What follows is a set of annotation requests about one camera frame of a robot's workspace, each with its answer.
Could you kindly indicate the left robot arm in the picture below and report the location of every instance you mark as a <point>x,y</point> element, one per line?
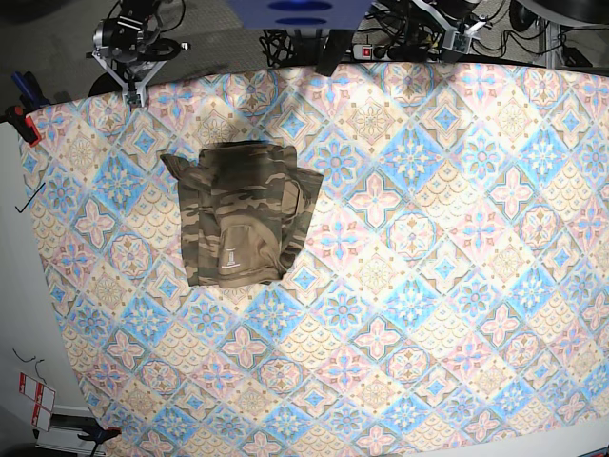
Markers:
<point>420,12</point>

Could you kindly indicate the red black clamp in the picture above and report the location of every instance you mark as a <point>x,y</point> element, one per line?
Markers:
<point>19,119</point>

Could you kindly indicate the black centre bracket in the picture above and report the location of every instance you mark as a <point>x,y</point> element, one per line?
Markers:
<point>335,47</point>

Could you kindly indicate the blue clamp handle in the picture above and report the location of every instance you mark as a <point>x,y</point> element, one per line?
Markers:
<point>31,96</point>

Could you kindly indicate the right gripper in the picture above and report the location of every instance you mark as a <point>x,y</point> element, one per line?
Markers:
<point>131,52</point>

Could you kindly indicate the red white label tag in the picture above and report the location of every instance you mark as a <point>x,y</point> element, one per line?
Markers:
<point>39,401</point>

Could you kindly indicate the black hex key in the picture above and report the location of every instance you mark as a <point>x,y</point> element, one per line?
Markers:
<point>22,209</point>

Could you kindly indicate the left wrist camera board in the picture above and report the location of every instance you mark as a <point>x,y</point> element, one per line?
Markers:
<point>456,41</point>

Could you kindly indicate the black round base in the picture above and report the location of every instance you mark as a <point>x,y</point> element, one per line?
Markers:
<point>105,84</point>

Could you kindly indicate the black orange bottom clamp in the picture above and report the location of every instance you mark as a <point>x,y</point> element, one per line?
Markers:
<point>98,435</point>

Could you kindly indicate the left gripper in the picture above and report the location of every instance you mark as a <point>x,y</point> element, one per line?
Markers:
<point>461,14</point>

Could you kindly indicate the camouflage T-shirt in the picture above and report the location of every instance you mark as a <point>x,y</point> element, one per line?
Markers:
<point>245,209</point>

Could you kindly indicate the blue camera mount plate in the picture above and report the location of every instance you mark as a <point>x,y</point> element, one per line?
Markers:
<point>300,14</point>

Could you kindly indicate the patterned tile tablecloth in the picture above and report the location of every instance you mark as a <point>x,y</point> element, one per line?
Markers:
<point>452,290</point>

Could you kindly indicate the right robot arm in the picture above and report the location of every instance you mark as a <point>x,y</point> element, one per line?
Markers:
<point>138,10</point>

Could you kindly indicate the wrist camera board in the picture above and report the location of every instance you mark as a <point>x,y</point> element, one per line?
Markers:
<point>134,99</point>
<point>456,41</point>

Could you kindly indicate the white power strip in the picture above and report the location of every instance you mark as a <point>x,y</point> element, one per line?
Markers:
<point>400,53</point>

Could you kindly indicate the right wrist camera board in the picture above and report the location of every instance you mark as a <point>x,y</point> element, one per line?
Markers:
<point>134,99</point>

